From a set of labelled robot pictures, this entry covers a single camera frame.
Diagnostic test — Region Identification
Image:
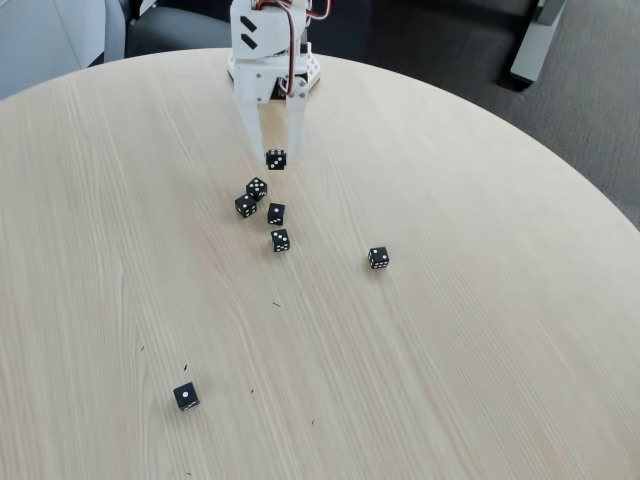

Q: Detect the dark grey chair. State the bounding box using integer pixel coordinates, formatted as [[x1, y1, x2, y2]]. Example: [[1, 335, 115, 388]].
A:
[[123, 0, 234, 59]]

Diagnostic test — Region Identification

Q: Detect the light grey cabinet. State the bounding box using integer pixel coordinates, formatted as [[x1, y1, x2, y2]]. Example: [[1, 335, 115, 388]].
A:
[[0, 0, 126, 101]]

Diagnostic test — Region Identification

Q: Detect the grey desk leg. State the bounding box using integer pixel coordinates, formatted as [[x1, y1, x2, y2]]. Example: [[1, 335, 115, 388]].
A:
[[509, 0, 566, 86]]

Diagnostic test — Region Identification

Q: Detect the red black servo cable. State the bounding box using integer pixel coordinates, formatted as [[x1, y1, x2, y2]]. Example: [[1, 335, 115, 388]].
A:
[[249, 0, 334, 97]]

